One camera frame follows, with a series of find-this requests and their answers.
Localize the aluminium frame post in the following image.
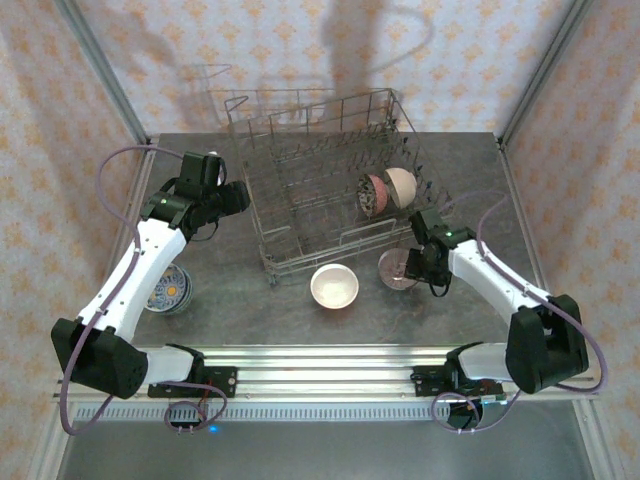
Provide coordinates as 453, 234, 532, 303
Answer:
54, 0, 151, 146
499, 0, 594, 146

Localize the pink floral bowl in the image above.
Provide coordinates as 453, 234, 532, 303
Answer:
357, 173, 390, 217

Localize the cream ceramic bowl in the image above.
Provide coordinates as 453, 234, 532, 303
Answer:
383, 167, 418, 209

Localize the grey slotted cable duct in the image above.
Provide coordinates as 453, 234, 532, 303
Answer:
74, 404, 451, 422

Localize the brown striped bowl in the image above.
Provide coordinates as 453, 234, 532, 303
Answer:
377, 248, 421, 292

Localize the orange bowl white inside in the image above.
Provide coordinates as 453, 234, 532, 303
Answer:
309, 263, 360, 311

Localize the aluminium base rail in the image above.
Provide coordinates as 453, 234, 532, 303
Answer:
52, 344, 601, 401

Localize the blue white patterned bowl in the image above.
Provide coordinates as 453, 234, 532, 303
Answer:
143, 263, 194, 312

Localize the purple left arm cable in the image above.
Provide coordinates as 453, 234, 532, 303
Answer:
58, 145, 229, 436

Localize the grey wire dish rack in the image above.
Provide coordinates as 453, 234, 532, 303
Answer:
223, 88, 454, 289

